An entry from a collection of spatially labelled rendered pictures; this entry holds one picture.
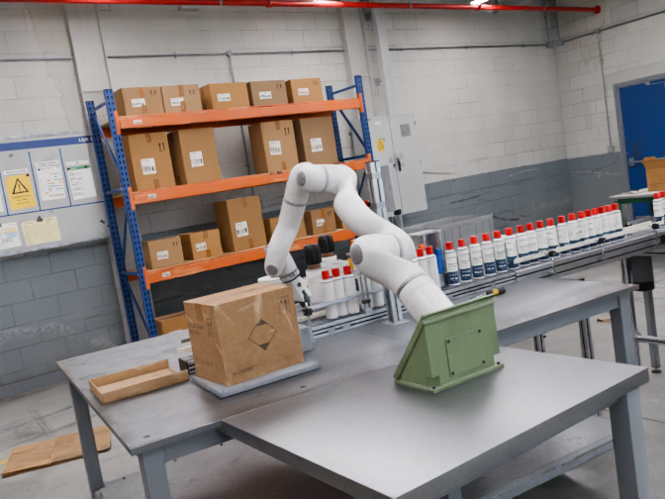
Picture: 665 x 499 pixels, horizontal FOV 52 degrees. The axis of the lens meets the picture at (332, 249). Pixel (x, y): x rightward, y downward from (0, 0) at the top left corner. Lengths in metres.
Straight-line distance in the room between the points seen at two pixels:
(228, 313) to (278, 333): 0.20
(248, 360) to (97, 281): 4.75
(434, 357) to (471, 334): 0.14
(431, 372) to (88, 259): 5.31
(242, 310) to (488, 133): 8.06
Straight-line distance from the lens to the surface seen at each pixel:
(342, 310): 2.88
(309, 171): 2.39
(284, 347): 2.35
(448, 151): 9.45
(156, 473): 2.05
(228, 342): 2.24
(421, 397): 1.93
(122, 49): 7.29
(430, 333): 1.92
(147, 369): 2.75
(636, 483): 2.10
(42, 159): 6.74
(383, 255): 2.13
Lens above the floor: 1.45
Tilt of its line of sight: 6 degrees down
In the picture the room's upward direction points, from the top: 9 degrees counter-clockwise
